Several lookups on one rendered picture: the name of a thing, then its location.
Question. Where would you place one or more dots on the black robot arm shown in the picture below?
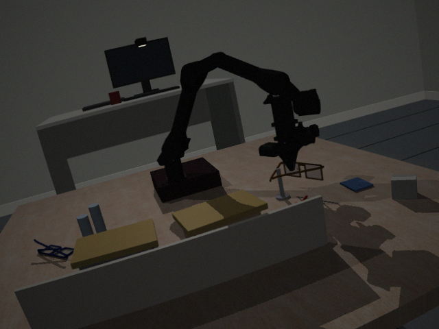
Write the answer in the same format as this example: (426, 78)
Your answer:
(273, 82)

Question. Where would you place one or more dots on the grey rectangular panel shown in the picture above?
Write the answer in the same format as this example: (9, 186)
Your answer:
(113, 289)

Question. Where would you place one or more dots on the dark grey cylinder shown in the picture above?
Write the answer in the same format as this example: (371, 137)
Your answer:
(84, 224)
(97, 217)

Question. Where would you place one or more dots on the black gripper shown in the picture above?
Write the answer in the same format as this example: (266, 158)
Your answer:
(287, 151)

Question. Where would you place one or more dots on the tan rectangular block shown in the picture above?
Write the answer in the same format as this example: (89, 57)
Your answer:
(104, 247)

